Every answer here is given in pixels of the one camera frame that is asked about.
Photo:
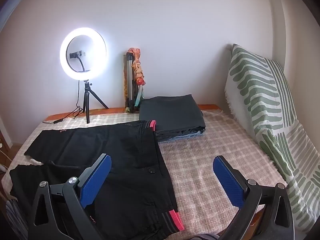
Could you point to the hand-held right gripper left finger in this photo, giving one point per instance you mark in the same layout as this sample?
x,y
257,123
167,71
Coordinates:
x,y
96,180

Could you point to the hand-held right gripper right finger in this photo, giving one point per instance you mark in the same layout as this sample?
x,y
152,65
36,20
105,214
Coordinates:
x,y
228,180

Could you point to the black pants with pink trim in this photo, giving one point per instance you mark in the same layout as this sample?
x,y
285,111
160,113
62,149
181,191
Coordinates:
x,y
130,155

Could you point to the folded dark grey pants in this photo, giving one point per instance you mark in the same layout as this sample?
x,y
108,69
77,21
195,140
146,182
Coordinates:
x,y
170,115

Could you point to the beige checkered blanket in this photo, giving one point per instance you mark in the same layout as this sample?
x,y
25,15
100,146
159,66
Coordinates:
x,y
212,142

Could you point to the folded blue jeans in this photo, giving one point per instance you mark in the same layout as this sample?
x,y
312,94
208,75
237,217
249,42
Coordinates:
x,y
180,138

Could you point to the orange mattress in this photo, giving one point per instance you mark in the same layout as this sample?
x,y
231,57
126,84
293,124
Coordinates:
x,y
105,110

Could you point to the black mini tripod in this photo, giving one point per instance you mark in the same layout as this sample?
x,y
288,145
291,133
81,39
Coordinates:
x,y
87,105

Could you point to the person's zebra striped trousers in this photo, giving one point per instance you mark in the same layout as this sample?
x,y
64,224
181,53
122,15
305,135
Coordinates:
x,y
15,217

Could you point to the silver folded tripod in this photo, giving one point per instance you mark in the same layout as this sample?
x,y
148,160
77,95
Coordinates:
x,y
129,80

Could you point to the colourful patterned scarf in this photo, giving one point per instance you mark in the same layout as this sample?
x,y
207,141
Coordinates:
x,y
137,67

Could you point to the black phone holder clip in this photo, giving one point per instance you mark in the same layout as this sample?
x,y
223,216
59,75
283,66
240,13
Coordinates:
x,y
75,54

